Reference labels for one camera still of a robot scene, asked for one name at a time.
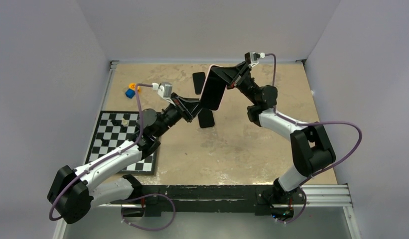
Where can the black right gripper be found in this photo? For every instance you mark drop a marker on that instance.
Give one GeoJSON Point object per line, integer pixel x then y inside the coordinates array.
{"type": "Point", "coordinates": [234, 76]}

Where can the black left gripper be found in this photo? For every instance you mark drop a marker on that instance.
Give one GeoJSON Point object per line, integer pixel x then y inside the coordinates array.
{"type": "Point", "coordinates": [187, 107]}

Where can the black phone case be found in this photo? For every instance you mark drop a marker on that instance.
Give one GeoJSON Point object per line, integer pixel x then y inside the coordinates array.
{"type": "Point", "coordinates": [206, 119]}

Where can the black phone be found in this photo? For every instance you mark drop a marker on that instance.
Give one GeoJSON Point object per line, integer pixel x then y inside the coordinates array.
{"type": "Point", "coordinates": [198, 82]}

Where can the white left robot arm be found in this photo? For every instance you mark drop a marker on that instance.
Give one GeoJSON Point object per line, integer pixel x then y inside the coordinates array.
{"type": "Point", "coordinates": [74, 191]}

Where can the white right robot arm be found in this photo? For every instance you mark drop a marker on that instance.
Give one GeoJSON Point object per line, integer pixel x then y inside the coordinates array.
{"type": "Point", "coordinates": [311, 148]}

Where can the blue toy brick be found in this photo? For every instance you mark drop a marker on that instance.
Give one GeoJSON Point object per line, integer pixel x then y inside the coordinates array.
{"type": "Point", "coordinates": [130, 93]}

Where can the orange toy piece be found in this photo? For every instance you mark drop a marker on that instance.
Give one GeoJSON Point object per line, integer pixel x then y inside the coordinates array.
{"type": "Point", "coordinates": [133, 86]}

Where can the black chess piece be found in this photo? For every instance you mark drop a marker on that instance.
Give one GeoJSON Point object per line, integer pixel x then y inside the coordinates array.
{"type": "Point", "coordinates": [115, 122]}

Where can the black and white chessboard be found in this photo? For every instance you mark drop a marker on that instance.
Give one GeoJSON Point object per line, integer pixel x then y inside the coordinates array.
{"type": "Point", "coordinates": [107, 137]}

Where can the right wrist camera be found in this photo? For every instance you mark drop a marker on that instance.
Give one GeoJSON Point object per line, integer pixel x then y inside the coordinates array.
{"type": "Point", "coordinates": [252, 58]}

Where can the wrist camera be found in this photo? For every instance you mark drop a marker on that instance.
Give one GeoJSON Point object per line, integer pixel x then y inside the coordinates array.
{"type": "Point", "coordinates": [164, 89]}
{"type": "Point", "coordinates": [252, 58]}

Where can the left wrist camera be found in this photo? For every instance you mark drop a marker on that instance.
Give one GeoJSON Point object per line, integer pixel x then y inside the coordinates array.
{"type": "Point", "coordinates": [164, 89]}

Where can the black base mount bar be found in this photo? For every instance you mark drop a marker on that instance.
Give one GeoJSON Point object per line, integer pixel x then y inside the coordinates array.
{"type": "Point", "coordinates": [260, 200]}

